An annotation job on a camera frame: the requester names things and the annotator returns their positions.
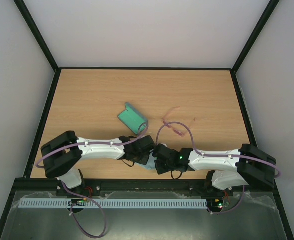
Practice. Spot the black frame post right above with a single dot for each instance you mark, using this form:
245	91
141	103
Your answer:
267	13

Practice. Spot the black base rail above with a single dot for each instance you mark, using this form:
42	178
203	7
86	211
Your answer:
103	187

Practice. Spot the light blue slotted cable duct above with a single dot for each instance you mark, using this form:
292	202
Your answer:
60	203

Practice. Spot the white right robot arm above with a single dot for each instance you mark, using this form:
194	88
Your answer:
247	166

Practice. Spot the controller board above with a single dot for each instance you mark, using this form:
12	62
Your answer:
218	203
78	202

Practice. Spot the black frame post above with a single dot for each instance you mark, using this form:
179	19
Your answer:
267	13
29	20

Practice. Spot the pink transparent sunglasses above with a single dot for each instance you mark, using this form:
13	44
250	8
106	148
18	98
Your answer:
177	115

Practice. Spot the right controller board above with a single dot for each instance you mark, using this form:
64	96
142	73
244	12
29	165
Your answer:
218	203

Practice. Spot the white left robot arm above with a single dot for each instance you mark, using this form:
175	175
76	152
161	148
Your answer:
60	155

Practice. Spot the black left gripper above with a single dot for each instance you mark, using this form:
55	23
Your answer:
144	160

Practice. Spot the grey green glasses case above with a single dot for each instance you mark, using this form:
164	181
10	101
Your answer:
133	119

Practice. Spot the light blue cleaning cloth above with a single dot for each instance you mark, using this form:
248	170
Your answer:
149	162

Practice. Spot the left controller board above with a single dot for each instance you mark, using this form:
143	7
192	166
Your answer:
78	202

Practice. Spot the black frame post left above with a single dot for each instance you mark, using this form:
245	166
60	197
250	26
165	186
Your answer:
29	20

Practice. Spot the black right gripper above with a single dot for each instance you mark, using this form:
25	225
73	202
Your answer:
160	167

